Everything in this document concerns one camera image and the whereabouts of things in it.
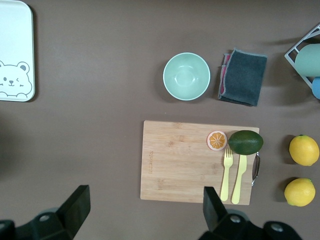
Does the dark grey folded cloth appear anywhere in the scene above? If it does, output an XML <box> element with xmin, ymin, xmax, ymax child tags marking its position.
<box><xmin>217</xmin><ymin>47</ymin><xmax>268</xmax><ymax>107</ymax></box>

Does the yellow plastic fork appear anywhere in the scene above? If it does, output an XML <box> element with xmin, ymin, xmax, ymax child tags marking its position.
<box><xmin>219</xmin><ymin>148</ymin><xmax>234</xmax><ymax>202</ymax></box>

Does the light blue cup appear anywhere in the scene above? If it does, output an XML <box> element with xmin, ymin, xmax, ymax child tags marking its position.
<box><xmin>311</xmin><ymin>76</ymin><xmax>320</xmax><ymax>100</ymax></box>

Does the mint green bowl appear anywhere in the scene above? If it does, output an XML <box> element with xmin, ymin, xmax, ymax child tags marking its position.
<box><xmin>162</xmin><ymin>52</ymin><xmax>211</xmax><ymax>102</ymax></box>

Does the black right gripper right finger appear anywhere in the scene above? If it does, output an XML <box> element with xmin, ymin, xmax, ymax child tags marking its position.
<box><xmin>199</xmin><ymin>186</ymin><xmax>263</xmax><ymax>240</ymax></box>

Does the yellow lemon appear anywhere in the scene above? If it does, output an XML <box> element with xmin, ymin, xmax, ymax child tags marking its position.
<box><xmin>283</xmin><ymin>177</ymin><xmax>316</xmax><ymax>207</ymax></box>
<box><xmin>288</xmin><ymin>134</ymin><xmax>320</xmax><ymax>167</ymax></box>

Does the toy orange slice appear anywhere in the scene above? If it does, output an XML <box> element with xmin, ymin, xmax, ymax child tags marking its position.
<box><xmin>206</xmin><ymin>130</ymin><xmax>228</xmax><ymax>152</ymax></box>

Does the white wire cup rack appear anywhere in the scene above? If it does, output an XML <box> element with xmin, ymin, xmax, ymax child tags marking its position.
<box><xmin>284</xmin><ymin>23</ymin><xmax>320</xmax><ymax>88</ymax></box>

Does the cream bear print tray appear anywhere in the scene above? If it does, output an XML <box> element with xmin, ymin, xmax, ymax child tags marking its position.
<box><xmin>0</xmin><ymin>0</ymin><xmax>36</xmax><ymax>102</ymax></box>

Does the sage green cup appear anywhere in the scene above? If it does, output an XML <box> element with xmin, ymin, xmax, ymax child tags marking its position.
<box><xmin>294</xmin><ymin>43</ymin><xmax>320</xmax><ymax>78</ymax></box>

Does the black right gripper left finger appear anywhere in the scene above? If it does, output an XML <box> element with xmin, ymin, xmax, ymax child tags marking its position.
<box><xmin>17</xmin><ymin>184</ymin><xmax>91</xmax><ymax>240</ymax></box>

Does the yellow plastic knife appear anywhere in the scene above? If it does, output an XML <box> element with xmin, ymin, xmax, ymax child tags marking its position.
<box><xmin>231</xmin><ymin>154</ymin><xmax>248</xmax><ymax>205</ymax></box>

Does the bamboo cutting board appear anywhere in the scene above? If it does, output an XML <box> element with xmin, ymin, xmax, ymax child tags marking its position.
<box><xmin>139</xmin><ymin>120</ymin><xmax>262</xmax><ymax>206</ymax></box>

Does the dark green avocado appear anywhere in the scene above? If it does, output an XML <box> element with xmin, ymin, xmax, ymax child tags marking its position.
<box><xmin>227</xmin><ymin>130</ymin><xmax>264</xmax><ymax>156</ymax></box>

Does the pink folded cloth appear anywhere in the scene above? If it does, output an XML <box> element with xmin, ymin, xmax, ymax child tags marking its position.
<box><xmin>218</xmin><ymin>53</ymin><xmax>232</xmax><ymax>95</ymax></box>

